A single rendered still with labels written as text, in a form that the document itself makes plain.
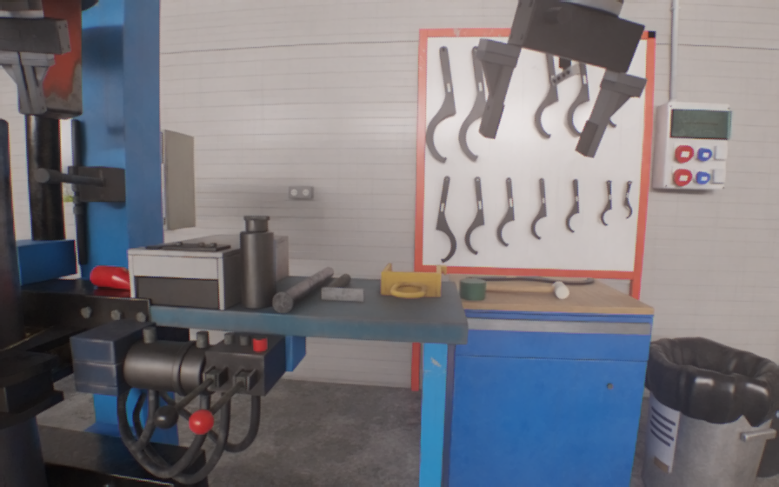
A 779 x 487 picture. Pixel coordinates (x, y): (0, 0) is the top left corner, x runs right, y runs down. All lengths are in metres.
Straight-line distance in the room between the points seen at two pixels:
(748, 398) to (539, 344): 0.86
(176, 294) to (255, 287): 0.18
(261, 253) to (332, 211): 1.81
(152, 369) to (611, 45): 0.92
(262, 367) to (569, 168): 2.30
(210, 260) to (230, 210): 2.04
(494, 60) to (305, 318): 0.62
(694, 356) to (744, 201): 1.32
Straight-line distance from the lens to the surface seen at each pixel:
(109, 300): 1.09
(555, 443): 1.75
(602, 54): 0.50
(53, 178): 0.92
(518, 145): 2.64
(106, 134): 1.37
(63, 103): 1.15
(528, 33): 0.46
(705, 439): 2.09
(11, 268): 1.10
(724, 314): 3.35
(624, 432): 1.82
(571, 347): 1.59
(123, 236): 1.33
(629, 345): 1.67
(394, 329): 0.82
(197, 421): 0.67
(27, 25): 0.85
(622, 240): 2.85
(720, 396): 1.98
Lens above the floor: 1.31
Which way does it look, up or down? 6 degrees down
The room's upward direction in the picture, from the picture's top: 1 degrees clockwise
